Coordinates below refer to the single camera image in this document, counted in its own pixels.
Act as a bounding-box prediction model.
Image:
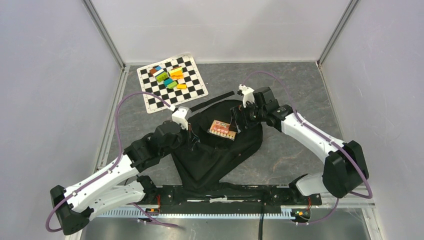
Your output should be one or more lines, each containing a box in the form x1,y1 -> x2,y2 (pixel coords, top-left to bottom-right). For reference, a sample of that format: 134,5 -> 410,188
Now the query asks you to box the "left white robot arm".
45,120 -> 186,236

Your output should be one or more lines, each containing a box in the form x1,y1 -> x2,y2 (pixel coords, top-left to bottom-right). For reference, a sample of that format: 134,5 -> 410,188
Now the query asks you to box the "yellow small toy brick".
176,84 -> 187,90

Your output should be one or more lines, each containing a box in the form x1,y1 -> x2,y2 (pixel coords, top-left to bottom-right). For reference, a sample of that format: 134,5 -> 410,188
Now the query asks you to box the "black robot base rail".
137,184 -> 323,215

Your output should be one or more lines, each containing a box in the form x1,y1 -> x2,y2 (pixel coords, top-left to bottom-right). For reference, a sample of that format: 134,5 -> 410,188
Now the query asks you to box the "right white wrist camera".
237,84 -> 255,108

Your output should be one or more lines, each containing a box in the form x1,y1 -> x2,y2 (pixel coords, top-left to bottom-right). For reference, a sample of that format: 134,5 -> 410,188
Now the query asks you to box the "orange toy brick stack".
168,66 -> 184,80

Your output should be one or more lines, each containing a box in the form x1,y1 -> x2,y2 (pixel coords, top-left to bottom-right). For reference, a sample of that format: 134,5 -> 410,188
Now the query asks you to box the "black and white chess mat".
136,53 -> 209,114

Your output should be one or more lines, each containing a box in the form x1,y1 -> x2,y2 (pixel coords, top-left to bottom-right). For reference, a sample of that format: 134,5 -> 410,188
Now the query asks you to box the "teal toy brick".
163,78 -> 174,87

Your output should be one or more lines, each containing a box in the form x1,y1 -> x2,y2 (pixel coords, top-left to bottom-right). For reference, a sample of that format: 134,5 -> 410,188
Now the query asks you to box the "green toy brick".
155,72 -> 169,82

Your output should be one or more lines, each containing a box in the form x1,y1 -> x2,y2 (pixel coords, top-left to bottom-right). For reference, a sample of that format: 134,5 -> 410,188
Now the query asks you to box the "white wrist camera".
171,106 -> 192,131
237,84 -> 255,108

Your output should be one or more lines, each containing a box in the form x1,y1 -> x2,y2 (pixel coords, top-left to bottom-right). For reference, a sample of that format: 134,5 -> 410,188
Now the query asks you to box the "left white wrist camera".
171,106 -> 192,131

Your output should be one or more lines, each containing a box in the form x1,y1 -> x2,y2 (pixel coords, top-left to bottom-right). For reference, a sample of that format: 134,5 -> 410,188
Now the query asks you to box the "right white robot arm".
230,84 -> 373,204

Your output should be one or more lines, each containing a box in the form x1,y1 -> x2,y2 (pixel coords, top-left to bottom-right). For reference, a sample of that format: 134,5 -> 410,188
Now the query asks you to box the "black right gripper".
228,98 -> 266,133

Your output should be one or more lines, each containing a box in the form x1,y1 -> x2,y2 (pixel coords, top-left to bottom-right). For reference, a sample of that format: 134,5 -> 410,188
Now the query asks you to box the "light green flat brick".
166,81 -> 178,89

